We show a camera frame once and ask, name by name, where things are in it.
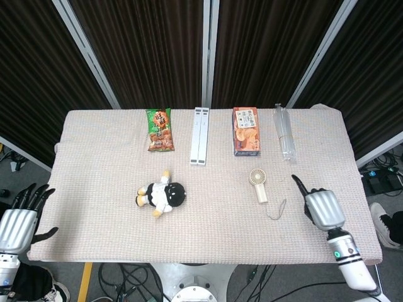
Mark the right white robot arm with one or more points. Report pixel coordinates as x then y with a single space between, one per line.
351 261

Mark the green snack bag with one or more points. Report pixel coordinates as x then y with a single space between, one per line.
160 132

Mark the beige waffle tablecloth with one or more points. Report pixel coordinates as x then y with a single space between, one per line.
204 226

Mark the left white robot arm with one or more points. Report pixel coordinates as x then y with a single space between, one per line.
6 277

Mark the grey partition post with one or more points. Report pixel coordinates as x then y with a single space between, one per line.
321 52
86 52
209 52

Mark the black white plush doll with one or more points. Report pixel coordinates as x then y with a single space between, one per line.
162 195

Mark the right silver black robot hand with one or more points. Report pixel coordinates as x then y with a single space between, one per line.
321 209

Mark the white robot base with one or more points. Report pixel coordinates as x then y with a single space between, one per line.
195 284

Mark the orange chip box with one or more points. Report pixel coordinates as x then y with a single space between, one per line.
247 132

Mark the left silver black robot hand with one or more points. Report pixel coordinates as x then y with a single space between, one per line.
15 225

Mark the white handheld fan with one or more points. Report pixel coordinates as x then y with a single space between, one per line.
259 187

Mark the white long flat box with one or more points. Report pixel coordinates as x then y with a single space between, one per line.
199 136

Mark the yellow floor tape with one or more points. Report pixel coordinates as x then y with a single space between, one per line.
84 281

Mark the clear plastic tube package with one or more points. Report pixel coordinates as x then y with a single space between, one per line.
284 135

